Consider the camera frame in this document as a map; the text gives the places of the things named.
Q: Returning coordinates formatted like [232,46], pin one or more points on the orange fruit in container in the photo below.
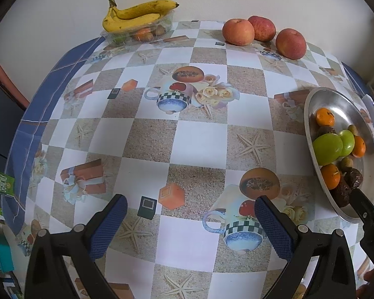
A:
[142,35]

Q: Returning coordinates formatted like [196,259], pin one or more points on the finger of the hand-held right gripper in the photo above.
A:
[369,224]

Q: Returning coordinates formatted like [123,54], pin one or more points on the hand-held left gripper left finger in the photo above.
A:
[109,224]

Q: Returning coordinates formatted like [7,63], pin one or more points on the teal cardboard box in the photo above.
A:
[3,252]

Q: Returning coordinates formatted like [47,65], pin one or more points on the green fruit in container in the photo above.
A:
[120,39]

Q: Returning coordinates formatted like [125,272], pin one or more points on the reddish brown board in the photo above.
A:
[7,82]

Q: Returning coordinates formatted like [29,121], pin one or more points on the red apple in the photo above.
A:
[238,32]
[263,28]
[290,44]

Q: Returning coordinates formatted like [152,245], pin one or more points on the small olive-yellow fruit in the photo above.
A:
[347,163]
[353,129]

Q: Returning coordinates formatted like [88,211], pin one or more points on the green carton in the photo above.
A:
[1,182]

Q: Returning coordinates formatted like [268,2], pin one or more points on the stainless steel bowl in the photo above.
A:
[369,168]

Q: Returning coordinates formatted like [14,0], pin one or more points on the orange mandarin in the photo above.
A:
[325,116]
[359,147]
[330,177]

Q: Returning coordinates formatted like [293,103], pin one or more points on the clear plastic fruit container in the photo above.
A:
[168,21]

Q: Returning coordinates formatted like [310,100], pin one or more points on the small green apple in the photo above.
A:
[347,141]

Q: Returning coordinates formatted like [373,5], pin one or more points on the brown fruit in container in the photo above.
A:
[160,30]

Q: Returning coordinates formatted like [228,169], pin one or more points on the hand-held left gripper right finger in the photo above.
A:
[272,224]

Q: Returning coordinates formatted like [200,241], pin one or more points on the large green apple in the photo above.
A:
[327,149]

